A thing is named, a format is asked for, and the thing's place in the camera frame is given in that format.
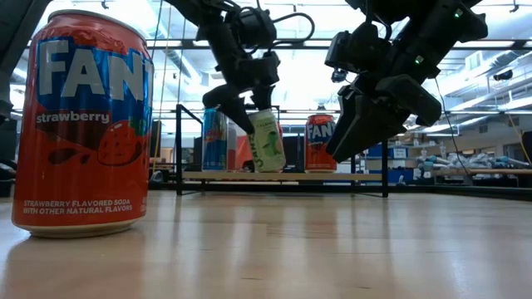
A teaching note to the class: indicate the black monitor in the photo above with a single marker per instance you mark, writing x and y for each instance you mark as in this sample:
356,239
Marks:
295,153

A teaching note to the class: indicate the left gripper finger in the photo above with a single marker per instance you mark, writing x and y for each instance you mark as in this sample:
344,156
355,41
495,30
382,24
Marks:
264,96
230,101

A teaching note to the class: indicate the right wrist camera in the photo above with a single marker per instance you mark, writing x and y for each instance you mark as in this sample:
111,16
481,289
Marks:
357,52

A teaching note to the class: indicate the silver can top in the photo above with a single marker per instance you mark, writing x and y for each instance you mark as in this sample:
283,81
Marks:
232,153

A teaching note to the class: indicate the black metal table frame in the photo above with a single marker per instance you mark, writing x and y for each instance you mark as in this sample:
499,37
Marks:
457,192

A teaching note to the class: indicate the blue tall slim can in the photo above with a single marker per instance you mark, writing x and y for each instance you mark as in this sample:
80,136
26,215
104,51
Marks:
214,145

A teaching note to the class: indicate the pale green soda can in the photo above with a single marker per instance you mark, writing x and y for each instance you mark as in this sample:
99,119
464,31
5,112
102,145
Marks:
268,145

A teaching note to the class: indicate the cluttered wooden workbench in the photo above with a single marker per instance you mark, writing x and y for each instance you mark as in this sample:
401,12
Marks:
498,171

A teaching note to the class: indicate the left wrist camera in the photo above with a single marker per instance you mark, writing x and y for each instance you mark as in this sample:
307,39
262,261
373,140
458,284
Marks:
255,27

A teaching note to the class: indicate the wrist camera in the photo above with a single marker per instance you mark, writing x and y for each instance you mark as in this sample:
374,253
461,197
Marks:
357,52
255,27

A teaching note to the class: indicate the red Fanta strawberry can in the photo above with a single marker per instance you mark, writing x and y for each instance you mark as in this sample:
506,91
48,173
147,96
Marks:
83,145
320,145

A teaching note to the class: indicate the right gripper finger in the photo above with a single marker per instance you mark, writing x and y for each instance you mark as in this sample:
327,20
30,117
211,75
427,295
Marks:
365,133
415,101

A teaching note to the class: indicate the blue storage bins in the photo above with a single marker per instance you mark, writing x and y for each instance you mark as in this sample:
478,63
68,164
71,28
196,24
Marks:
395,151

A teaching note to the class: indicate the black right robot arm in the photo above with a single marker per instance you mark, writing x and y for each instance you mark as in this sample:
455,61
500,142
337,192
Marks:
449,25

